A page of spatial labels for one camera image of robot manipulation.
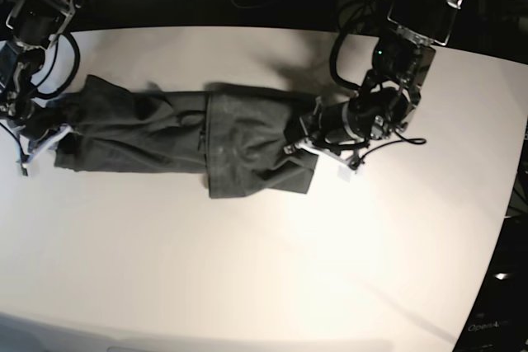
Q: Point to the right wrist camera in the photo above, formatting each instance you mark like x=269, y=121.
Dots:
x=23, y=169

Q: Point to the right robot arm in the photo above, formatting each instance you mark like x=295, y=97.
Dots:
x=35, y=26

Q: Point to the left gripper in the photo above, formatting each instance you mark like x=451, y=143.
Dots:
x=331, y=130

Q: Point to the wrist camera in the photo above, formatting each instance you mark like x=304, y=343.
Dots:
x=347, y=174
x=23, y=169

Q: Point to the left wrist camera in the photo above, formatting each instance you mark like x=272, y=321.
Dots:
x=347, y=174

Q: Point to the black OpenArm case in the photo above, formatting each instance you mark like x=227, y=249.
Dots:
x=498, y=318

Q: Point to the dark grey T-shirt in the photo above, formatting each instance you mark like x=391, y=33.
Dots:
x=233, y=135

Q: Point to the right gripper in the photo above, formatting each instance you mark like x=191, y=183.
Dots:
x=34, y=148

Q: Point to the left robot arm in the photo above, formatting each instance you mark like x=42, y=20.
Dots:
x=379, y=110

